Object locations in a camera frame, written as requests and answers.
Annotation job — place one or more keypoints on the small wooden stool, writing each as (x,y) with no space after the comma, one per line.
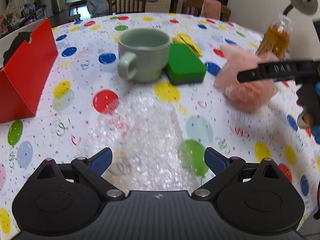
(74,18)

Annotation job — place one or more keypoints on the grey bag on floor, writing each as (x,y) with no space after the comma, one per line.
(97,8)

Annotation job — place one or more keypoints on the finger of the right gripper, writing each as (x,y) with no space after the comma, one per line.
(277,71)

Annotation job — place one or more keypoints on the clear bubble wrap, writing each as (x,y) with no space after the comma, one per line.
(149,152)

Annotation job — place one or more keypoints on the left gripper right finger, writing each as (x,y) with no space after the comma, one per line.
(226,171)

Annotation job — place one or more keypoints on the green sponge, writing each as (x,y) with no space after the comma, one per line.
(184,66)

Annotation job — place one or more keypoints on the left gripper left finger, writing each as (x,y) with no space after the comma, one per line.
(90,170)

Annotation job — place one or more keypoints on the green ceramic mug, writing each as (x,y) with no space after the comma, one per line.
(143,54)

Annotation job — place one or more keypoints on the pink towel on chair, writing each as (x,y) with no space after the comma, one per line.
(211,9)

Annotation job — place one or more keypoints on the wooden chair with towel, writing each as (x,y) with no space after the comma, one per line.
(193,7)

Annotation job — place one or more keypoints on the red white cardboard box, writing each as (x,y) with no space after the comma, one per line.
(24,75)

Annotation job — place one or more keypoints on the pink fluffy cloth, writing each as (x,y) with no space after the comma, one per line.
(236,81)

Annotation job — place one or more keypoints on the orange drink bottle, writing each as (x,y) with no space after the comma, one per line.
(277,37)

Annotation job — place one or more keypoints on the long low tv cabinet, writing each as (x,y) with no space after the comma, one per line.
(35,14)

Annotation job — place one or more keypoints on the balloon print tablecloth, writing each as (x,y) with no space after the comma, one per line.
(81,110)

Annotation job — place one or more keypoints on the yellow cloth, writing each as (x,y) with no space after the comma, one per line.
(182,38)

